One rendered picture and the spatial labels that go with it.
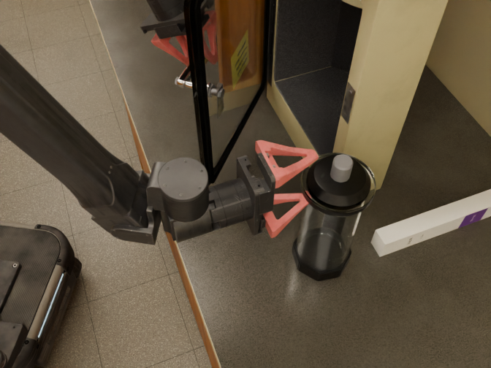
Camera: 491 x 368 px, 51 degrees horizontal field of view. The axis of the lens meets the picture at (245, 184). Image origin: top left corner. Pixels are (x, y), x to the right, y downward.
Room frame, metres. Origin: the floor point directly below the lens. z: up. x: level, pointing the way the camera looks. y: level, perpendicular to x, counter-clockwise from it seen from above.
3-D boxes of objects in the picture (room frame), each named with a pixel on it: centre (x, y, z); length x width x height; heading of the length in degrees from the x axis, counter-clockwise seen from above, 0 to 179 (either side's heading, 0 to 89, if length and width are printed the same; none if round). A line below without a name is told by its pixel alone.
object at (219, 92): (0.59, 0.04, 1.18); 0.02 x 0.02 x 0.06; 68
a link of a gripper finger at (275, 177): (0.41, -0.05, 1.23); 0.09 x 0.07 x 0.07; 111
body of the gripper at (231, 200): (0.39, 0.02, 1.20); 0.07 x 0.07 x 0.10; 21
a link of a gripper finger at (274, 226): (0.41, -0.05, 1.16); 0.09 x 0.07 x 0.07; 111
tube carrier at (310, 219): (0.45, -0.13, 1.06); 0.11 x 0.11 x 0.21
